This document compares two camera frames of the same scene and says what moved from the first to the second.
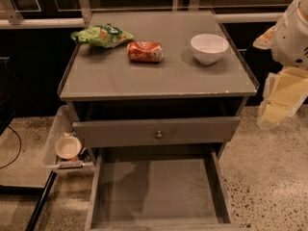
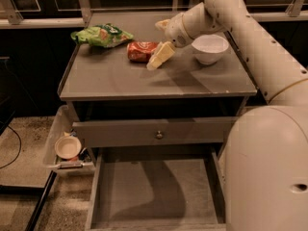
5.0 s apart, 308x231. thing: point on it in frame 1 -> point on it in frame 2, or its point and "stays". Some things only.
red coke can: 144,51 stays
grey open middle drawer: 158,189 stays
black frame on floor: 43,192 stays
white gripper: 291,43 -> 174,30
